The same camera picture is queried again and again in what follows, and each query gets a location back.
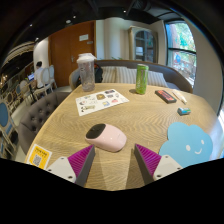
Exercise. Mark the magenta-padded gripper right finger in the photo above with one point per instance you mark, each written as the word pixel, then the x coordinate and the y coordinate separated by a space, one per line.
pixel 166 166

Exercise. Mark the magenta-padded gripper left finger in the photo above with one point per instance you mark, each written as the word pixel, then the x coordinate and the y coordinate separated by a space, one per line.
pixel 63 168

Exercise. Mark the pink computer mouse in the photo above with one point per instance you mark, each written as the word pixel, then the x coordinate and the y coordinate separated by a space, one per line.
pixel 108 138

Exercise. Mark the blue cloud-shaped mouse pad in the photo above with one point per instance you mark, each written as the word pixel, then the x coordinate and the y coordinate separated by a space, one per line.
pixel 186 141

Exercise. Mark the yellow and white card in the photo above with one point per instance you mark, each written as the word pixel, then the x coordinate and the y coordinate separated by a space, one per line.
pixel 38 156

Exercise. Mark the grey tufted bench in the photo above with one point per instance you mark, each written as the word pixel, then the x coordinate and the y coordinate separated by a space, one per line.
pixel 36 116

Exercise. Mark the small green blue pack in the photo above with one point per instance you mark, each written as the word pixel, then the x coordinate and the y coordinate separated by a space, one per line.
pixel 184 111

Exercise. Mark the black and red box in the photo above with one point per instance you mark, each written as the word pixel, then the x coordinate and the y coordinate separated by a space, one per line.
pixel 165 96

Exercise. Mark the white tube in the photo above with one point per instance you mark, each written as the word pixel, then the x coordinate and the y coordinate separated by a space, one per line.
pixel 180 96

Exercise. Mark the white sticker sheet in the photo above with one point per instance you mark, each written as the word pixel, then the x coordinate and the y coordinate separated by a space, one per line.
pixel 100 101

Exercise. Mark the blue-backed chairs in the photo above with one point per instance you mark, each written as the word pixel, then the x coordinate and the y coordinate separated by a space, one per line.
pixel 4 116

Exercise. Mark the striped cushion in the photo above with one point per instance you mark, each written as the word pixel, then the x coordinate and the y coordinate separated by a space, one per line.
pixel 108 75
pixel 126 75
pixel 156 79

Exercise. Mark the green drink can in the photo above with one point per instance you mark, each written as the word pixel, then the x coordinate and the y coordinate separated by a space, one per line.
pixel 142 80

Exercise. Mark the group of white chairs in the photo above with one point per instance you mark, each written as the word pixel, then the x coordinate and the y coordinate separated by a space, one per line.
pixel 45 78

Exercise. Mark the grey curved sofa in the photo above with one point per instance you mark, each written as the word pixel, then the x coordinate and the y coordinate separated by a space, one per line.
pixel 173 75

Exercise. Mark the clear shaker bottle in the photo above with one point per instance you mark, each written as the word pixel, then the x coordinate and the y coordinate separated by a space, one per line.
pixel 86 75

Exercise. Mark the person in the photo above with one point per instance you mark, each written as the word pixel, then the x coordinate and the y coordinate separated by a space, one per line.
pixel 39 75

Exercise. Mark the black-framed window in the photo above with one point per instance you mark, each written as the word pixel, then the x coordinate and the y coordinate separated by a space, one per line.
pixel 181 53

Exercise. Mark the brown wooden door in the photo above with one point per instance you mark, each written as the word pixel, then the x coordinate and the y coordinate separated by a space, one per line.
pixel 63 50

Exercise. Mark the arched glass cabinet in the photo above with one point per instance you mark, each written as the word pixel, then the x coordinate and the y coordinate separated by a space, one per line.
pixel 143 45

